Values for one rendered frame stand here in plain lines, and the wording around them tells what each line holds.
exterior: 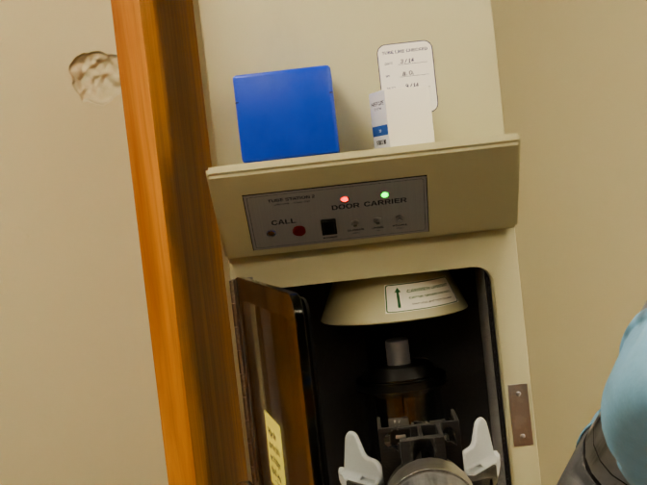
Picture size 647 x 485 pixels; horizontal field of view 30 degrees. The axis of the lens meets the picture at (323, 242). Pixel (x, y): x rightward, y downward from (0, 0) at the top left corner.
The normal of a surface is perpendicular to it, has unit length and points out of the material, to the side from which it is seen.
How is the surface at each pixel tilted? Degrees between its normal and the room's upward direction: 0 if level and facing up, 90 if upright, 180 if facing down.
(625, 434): 121
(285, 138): 90
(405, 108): 90
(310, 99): 90
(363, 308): 66
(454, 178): 135
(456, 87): 90
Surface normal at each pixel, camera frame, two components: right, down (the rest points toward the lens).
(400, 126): 0.29, 0.02
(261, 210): 0.07, 0.74
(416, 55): -0.02, 0.06
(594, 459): -0.96, 0.15
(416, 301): 0.19, -0.37
